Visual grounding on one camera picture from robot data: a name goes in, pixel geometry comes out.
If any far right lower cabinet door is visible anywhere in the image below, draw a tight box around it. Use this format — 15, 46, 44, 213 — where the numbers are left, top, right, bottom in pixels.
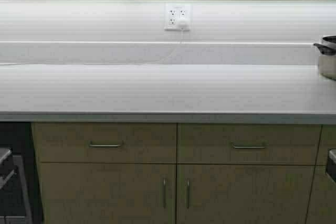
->
306, 166, 335, 223

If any door handle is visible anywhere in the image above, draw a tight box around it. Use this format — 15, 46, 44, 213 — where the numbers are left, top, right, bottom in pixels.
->
162, 177, 167, 209
185, 178, 190, 209

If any white plug adapter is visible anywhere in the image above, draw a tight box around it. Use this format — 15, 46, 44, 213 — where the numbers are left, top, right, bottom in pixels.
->
176, 19, 188, 30

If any right drawer metal handle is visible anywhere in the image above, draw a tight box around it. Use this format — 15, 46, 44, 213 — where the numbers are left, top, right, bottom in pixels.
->
231, 143, 267, 150

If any thin white cable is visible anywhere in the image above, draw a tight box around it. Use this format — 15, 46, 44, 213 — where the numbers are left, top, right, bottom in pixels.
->
0, 28, 184, 67

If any left lower door handle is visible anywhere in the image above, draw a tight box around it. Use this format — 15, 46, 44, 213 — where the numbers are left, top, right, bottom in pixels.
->
162, 177, 167, 209

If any drawer metal handle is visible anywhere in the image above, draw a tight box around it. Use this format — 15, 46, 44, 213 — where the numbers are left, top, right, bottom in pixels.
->
89, 142, 123, 148
231, 143, 267, 150

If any beige drawer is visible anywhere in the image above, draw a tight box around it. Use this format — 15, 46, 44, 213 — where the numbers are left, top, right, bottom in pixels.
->
32, 122, 177, 164
177, 124, 321, 165

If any right lower door handle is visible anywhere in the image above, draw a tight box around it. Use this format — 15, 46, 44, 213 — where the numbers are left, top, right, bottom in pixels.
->
185, 178, 190, 209

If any stainless steel pot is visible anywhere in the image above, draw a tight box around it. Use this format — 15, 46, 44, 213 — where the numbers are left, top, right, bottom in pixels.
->
313, 35, 335, 81

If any far right drawer front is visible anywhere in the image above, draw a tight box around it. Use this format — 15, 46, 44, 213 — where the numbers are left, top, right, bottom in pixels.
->
317, 125, 336, 166

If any left beige drawer front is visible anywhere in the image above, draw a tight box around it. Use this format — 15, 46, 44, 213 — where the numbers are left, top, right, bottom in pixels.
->
32, 122, 177, 164

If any white wall power outlet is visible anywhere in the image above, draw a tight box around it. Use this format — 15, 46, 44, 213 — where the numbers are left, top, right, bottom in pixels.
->
164, 3, 191, 31

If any left drawer metal handle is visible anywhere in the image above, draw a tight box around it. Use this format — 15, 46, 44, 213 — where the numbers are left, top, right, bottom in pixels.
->
89, 142, 123, 148

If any cabinet door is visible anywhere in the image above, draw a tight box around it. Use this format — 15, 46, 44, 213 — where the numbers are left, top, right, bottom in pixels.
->
306, 166, 335, 223
38, 162, 177, 224
176, 164, 313, 223

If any left lower cabinet door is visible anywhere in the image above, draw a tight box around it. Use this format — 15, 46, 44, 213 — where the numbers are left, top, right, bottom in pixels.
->
38, 162, 177, 224

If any stainless steel microwave oven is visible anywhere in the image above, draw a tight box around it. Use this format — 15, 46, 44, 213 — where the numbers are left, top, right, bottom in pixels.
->
1, 155, 33, 223

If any right beige drawer front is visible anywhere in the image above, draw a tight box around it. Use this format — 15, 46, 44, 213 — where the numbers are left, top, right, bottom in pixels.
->
177, 124, 321, 165

